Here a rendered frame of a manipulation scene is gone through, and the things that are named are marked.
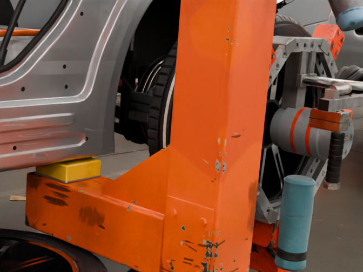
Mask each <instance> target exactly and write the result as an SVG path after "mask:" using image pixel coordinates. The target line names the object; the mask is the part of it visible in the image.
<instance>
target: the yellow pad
mask: <svg viewBox="0 0 363 272"><path fill-rule="evenodd" d="M100 165H101V161H100V160H99V159H95V158H92V157H89V158H82V159H76V160H69V161H63V162H57V163H52V164H46V165H40V166H36V171H35V174H38V175H41V176H44V177H47V178H50V179H53V180H56V181H59V182H62V183H72V182H77V181H82V180H87V179H93V178H98V177H101V174H100Z"/></svg>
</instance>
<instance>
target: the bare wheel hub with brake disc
mask: <svg viewBox="0 0 363 272"><path fill-rule="evenodd" d="M164 60H165V59H163V60H162V61H160V62H159V63H158V64H157V65H156V66H155V67H154V68H153V69H152V70H151V72H150V73H149V75H148V76H147V78H146V80H145V82H144V85H143V87H142V91H141V93H146V94H147V91H149V90H150V89H151V88H154V86H155V85H156V84H155V83H156V79H157V77H158V75H159V71H160V68H162V64H163V62H164ZM140 126H141V129H142V131H143V134H144V136H145V137H146V139H147V140H148V136H147V130H148V125H147V124H146V123H144V122H141V121H140Z"/></svg>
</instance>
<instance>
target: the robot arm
mask: <svg viewBox="0 0 363 272"><path fill-rule="evenodd" d="M292 1H294V0H277V7H276V13H278V9H281V8H283V6H285V5H287V4H288V3H290V2H292ZM328 2H329V4H330V6H331V9H332V11H333V14H334V17H335V21H336V24H337V25H338V27H339V29H340V30H341V31H351V30H355V29H357V28H360V27H362V26H363V0H328Z"/></svg>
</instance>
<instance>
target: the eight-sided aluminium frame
mask: <svg viewBox="0 0 363 272"><path fill-rule="evenodd" d="M330 46H331V45H330V44H329V43H328V40H327V39H324V38H317V37H306V36H305V37H286V36H273V44H272V47H273V50H274V53H275V55H276V57H277V58H276V60H275V61H274V63H273V65H272V66H271V68H270V75H269V81H268V89H269V88H270V86H271V84H272V83H273V81H274V80H275V78H276V76H277V74H278V73H279V71H280V70H281V68H282V66H283V65H284V63H285V61H286V60H287V58H288V57H289V55H290V53H291V52H301V51H307V52H311V51H316V58H315V67H314V73H316V74H317V76H319V77H327V78H334V77H335V76H336V74H337V72H338V69H337V66H336V64H335V61H334V58H333V55H332V53H331V51H330ZM327 161H328V159H325V160H323V159H318V158H313V157H310V158H309V160H308V162H307V164H306V166H305V167H304V169H303V171H302V173H301V175H304V176H308V177H310V178H312V179H313V180H314V181H315V182H316V184H315V189H314V196H315V194H316V192H317V190H318V188H319V186H320V185H321V183H322V181H323V179H324V177H325V175H326V171H327ZM317 166H318V167H317ZM316 168H317V169H316ZM280 206H281V198H279V199H275V200H272V201H268V199H267V197H266V195H265V193H264V191H263V189H262V188H261V186H260V184H259V182H258V190H257V200H256V211H255V217H254V219H255V220H257V221H260V222H264V223H267V224H269V225H270V224H272V223H276V221H277V220H279V217H280Z"/></svg>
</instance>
